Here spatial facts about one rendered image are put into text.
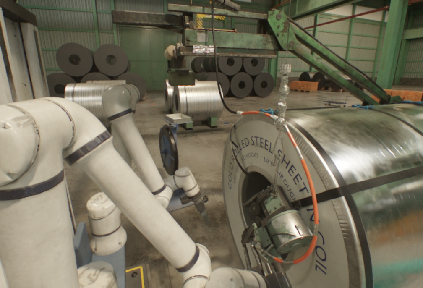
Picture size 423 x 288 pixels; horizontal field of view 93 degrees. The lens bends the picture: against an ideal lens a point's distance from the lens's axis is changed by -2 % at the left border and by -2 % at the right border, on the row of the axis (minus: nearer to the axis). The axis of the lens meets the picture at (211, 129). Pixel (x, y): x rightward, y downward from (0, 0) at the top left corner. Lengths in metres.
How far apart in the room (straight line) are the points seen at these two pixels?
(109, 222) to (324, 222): 1.00
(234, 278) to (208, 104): 5.54
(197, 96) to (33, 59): 5.09
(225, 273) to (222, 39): 1.37
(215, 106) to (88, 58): 7.73
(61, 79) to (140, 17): 10.95
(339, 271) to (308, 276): 0.19
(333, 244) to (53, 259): 0.83
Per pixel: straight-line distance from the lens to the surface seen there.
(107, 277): 0.88
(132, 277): 1.67
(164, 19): 1.55
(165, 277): 2.05
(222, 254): 2.17
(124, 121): 1.05
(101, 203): 1.25
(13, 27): 1.02
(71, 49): 12.22
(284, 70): 0.79
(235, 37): 1.62
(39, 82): 1.00
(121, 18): 1.47
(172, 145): 2.36
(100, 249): 1.36
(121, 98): 1.06
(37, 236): 0.51
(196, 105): 5.84
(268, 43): 1.76
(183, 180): 1.23
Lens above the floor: 1.56
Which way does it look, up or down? 15 degrees down
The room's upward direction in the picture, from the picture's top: straight up
